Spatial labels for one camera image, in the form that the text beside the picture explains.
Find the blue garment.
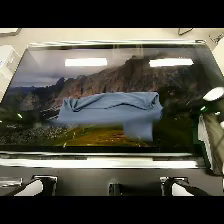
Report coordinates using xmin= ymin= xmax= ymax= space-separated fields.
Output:
xmin=55 ymin=91 xmax=164 ymax=143

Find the silver frame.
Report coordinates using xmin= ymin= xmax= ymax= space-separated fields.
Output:
xmin=0 ymin=151 xmax=214 ymax=197

